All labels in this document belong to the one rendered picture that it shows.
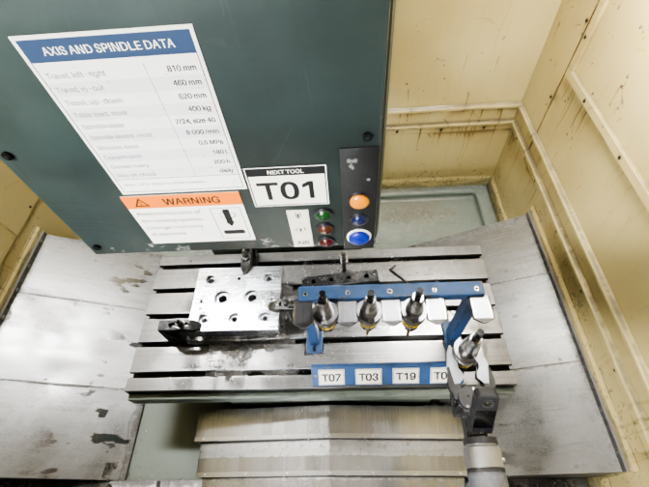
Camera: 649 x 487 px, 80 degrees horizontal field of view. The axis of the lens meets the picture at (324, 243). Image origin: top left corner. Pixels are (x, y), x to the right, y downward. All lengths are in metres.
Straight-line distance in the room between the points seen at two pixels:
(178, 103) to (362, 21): 0.19
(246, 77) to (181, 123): 0.09
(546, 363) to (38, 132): 1.42
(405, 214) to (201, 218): 1.52
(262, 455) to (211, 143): 1.13
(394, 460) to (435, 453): 0.13
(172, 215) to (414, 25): 1.18
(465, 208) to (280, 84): 1.73
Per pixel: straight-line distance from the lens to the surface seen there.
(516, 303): 1.57
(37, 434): 1.74
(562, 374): 1.50
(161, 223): 0.59
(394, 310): 1.00
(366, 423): 1.37
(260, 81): 0.40
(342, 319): 0.98
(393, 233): 1.91
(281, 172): 0.47
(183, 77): 0.41
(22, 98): 0.50
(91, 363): 1.76
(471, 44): 1.63
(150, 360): 1.44
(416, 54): 1.60
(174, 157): 0.48
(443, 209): 2.04
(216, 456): 1.48
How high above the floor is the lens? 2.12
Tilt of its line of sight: 55 degrees down
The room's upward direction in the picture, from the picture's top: 7 degrees counter-clockwise
